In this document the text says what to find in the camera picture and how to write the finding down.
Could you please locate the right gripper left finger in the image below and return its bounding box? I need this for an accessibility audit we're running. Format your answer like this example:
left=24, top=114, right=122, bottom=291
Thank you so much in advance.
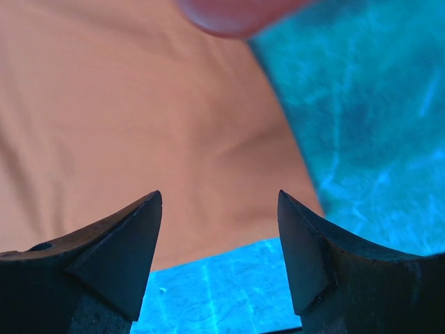
left=1, top=191, right=162, bottom=333

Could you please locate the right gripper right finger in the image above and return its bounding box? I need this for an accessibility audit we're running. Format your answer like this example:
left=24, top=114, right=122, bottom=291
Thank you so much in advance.
left=277, top=192, right=444, bottom=333

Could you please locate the orange t shirt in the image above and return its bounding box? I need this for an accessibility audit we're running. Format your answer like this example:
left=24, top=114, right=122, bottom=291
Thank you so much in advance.
left=1, top=1, right=323, bottom=270

